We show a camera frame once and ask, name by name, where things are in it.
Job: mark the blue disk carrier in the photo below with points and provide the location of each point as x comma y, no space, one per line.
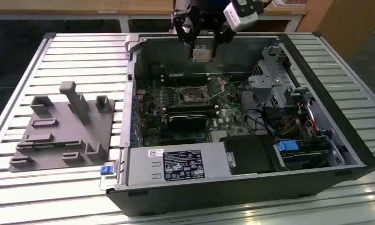
287,146

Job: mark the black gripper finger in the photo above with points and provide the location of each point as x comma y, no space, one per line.
189,37
220,39

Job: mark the black open PC case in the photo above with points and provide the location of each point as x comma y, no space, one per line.
205,199

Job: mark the wooden desk white frame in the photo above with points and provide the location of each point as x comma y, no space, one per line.
81,9

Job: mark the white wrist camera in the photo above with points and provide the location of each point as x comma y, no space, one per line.
240,16

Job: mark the green motherboard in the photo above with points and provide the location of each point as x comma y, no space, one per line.
228,117

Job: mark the silver disk bay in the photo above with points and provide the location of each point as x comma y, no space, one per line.
333,157

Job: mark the silver drive cage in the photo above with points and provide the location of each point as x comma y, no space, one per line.
268,82

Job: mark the grey parts rack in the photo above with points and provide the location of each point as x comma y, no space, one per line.
65,131

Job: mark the wooden cabinet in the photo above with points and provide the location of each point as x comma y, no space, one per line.
347,23

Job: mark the black graphics card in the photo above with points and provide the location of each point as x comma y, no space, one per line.
187,120

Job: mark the silver power supply unit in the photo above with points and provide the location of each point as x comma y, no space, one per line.
142,161

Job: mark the silver CPU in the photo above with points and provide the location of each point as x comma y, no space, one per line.
203,55

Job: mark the blue plastic latch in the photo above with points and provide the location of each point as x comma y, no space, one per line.
106,170

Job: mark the CPU socket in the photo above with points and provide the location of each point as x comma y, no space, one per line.
192,97

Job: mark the silver chipset heatsink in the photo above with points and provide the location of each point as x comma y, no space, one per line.
220,135

